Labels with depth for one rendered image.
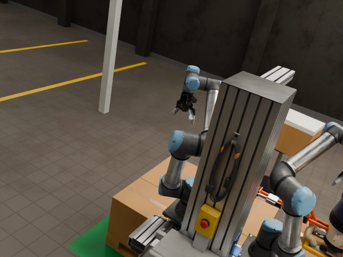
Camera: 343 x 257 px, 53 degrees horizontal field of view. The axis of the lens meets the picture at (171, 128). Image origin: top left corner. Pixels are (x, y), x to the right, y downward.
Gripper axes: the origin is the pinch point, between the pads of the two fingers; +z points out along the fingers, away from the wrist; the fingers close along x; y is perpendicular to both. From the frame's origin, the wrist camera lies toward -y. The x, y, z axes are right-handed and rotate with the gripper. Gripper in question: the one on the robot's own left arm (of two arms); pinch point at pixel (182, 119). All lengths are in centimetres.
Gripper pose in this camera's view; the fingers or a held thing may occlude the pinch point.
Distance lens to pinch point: 216.4
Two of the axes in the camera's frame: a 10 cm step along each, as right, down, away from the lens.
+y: -5.1, 3.0, -8.0
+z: -1.9, 8.7, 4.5
